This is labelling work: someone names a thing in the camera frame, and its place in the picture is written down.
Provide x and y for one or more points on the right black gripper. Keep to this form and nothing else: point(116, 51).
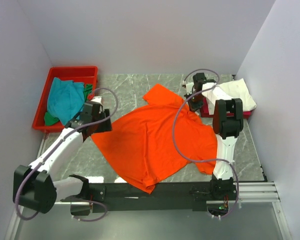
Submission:
point(195, 107)

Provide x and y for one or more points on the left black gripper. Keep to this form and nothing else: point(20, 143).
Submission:
point(106, 125)

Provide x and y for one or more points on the orange t shirt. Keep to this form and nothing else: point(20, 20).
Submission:
point(150, 144)

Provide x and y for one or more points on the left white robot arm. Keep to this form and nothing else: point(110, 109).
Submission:
point(35, 186)

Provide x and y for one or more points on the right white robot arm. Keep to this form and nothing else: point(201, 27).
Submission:
point(228, 122)

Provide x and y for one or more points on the folded red t shirt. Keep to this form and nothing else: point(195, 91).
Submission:
point(204, 113)

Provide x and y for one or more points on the folded white t shirt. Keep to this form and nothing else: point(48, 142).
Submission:
point(236, 89)

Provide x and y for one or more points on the blue t shirt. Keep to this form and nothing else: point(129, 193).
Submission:
point(65, 102)

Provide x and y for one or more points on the red plastic bin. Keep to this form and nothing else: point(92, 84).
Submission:
point(85, 74)

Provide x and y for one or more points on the green t shirt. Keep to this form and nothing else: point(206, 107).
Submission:
point(88, 90)

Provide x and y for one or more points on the black mounting base bar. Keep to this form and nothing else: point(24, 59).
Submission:
point(165, 196)

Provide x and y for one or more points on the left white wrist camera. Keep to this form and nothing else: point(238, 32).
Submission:
point(97, 99)

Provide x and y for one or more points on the aluminium rail frame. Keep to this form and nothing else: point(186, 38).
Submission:
point(258, 192)

